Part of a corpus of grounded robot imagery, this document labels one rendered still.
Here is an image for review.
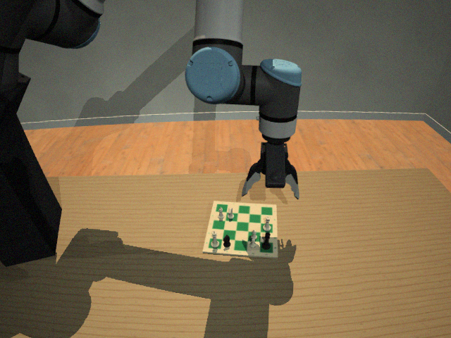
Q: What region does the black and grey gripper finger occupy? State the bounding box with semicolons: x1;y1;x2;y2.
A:
242;160;261;196
285;164;299;199

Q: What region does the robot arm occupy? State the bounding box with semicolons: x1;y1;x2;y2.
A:
0;0;302;188

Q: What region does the white chess king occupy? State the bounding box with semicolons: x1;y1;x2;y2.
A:
211;231;219;248

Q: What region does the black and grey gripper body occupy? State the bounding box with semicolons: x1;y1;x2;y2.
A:
259;134;290;175

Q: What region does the green and cream chessboard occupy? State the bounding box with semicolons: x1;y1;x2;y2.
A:
203;201;278;258

